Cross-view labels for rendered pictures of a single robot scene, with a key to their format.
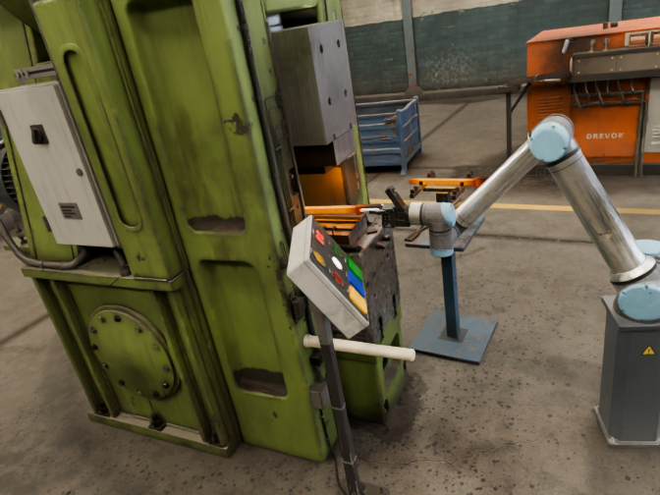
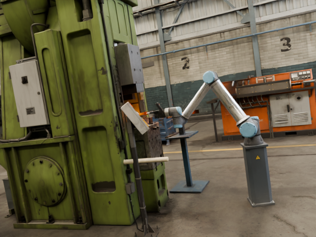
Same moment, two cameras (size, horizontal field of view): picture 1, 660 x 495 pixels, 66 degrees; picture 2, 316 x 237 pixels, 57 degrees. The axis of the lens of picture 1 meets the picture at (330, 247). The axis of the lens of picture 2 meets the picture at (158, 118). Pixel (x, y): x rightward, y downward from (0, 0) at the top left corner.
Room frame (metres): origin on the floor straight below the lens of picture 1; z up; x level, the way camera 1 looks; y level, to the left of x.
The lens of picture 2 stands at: (-1.12, 0.22, 1.24)
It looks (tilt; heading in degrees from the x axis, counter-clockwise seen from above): 5 degrees down; 351
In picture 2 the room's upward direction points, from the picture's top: 9 degrees counter-clockwise
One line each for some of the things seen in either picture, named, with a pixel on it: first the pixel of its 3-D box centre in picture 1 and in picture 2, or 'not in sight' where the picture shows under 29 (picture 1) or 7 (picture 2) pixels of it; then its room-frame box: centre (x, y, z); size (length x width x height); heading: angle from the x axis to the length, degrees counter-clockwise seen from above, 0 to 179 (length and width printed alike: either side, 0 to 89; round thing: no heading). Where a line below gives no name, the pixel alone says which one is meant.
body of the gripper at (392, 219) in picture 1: (396, 214); (160, 114); (1.90, -0.29, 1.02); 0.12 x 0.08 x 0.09; 61
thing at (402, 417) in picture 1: (393, 406); (162, 207); (1.94, -0.17, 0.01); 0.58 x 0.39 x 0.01; 151
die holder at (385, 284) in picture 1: (326, 275); (132, 146); (2.12, 0.04, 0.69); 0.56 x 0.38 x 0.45; 61
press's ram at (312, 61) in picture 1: (291, 83); (120, 67); (2.10, 0.03, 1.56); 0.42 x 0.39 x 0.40; 61
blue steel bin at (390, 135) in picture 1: (365, 137); (149, 129); (6.14, -0.66, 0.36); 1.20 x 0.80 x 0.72; 62
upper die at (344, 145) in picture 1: (298, 148); (122, 90); (2.06, 0.06, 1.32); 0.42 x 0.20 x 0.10; 61
